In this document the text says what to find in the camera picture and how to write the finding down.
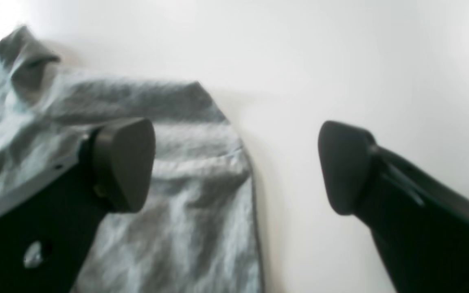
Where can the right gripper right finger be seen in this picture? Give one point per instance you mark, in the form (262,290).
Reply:
(420,227)

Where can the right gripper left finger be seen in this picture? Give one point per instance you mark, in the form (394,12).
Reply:
(49,223)

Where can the grey printed T-shirt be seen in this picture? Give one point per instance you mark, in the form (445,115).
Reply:
(197,232)

